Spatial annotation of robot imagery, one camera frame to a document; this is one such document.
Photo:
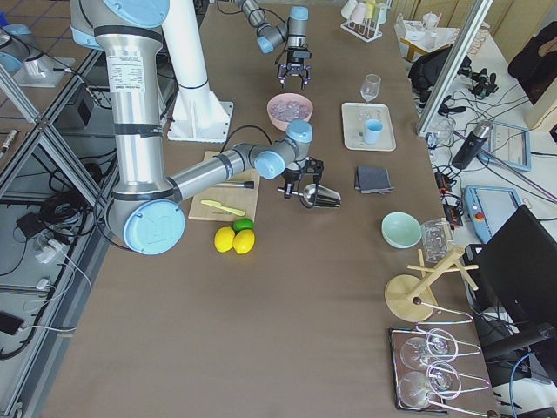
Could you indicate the white cup drying rack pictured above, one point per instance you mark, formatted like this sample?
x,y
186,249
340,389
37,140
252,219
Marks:
x,y
364,18

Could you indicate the mint green bowl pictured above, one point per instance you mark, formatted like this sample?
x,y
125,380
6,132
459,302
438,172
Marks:
x,y
401,230

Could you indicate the black backpack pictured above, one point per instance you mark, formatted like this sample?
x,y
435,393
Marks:
x,y
425,72

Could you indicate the hanging wine glass upper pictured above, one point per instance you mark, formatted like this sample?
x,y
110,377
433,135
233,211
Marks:
x,y
418,352

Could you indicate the glass mug on stand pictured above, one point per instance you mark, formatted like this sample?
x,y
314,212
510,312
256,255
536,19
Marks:
x,y
436,239

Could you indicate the aluminium frame post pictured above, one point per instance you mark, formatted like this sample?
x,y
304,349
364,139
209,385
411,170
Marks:
x,y
454,59

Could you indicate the green lime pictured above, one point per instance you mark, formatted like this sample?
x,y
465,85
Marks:
x,y
242,224

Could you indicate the wooden cutting board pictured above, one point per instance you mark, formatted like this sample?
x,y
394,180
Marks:
x,y
241,198

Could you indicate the silver metal ice scoop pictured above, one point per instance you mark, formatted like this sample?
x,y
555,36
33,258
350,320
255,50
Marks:
x,y
319,196

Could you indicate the blue teach pendant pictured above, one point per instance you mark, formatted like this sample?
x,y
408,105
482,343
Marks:
x,y
489,208

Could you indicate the clear wine glass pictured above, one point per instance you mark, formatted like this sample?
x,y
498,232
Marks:
x,y
370,87

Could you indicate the wooden cup tree stand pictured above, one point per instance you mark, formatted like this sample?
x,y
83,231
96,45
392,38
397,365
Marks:
x,y
410,297

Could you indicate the cream serving tray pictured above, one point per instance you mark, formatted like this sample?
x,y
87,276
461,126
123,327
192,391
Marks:
x,y
354,116

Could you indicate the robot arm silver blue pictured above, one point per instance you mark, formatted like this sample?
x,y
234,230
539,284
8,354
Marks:
x,y
144,210
291,34

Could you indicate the light blue cup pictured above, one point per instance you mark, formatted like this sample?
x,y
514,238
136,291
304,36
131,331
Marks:
x,y
372,131

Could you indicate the metal wine glass rack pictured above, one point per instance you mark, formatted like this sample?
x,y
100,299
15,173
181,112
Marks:
x,y
397,336

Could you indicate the hanging wine glass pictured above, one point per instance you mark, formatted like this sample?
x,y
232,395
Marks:
x,y
418,352
423,389

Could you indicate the steel muddler black tip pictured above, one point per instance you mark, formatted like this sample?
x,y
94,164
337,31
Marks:
x,y
237,184

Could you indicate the pink bowl of ice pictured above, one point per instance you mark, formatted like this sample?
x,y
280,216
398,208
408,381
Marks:
x,y
286,107

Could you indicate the yellow plastic knife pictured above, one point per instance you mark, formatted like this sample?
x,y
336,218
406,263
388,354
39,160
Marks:
x,y
218,205

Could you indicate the black thermos bottle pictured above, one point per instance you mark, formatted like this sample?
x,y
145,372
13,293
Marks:
x,y
472,144

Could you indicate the black monitor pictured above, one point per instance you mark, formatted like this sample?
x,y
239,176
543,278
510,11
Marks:
x,y
517,270

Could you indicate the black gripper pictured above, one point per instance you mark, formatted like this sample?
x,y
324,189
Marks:
x,y
291,176
293,68

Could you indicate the hanging wine glass lower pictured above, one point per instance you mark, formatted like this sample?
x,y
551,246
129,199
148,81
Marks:
x,y
423,389

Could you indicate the yellow lemon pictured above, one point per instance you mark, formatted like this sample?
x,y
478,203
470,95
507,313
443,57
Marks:
x,y
244,241
223,239

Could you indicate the grey folded cloth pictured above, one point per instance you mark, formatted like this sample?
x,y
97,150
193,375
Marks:
x,y
369,179

